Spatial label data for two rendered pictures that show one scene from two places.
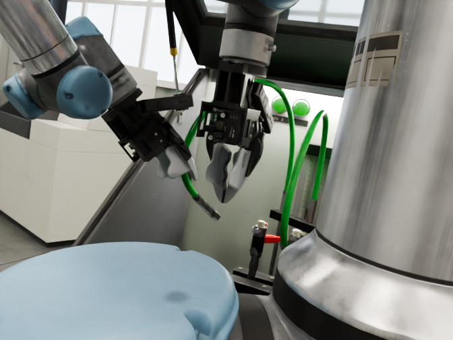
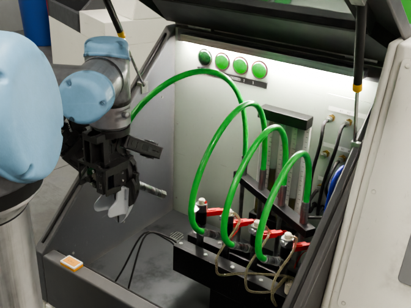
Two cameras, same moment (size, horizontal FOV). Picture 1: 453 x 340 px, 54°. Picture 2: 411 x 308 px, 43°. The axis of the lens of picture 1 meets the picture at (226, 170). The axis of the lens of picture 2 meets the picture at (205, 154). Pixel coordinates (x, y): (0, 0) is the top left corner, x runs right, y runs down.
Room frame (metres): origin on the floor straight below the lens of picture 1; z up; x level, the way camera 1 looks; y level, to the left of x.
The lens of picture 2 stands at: (-0.12, -0.38, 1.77)
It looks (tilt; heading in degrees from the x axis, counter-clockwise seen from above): 26 degrees down; 14
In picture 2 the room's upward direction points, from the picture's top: 2 degrees clockwise
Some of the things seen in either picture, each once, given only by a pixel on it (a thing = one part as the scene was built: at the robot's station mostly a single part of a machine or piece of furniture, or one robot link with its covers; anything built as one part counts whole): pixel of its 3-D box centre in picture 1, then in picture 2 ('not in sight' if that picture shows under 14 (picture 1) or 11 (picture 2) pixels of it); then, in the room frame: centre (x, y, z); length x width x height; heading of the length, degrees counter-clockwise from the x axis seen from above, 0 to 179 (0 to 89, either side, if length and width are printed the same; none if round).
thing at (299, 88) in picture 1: (311, 90); (265, 53); (1.21, -0.19, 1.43); 0.54 x 0.03 x 0.02; 70
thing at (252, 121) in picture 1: (234, 105); (108, 156); (0.66, 0.00, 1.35); 0.09 x 0.08 x 0.12; 160
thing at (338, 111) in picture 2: not in sight; (339, 157); (1.13, -0.41, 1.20); 0.13 x 0.03 x 0.31; 70
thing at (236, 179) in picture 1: (233, 177); (118, 208); (0.66, -0.01, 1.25); 0.06 x 0.03 x 0.09; 160
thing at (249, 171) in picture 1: (247, 148); (127, 184); (0.68, -0.03, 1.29); 0.05 x 0.02 x 0.09; 70
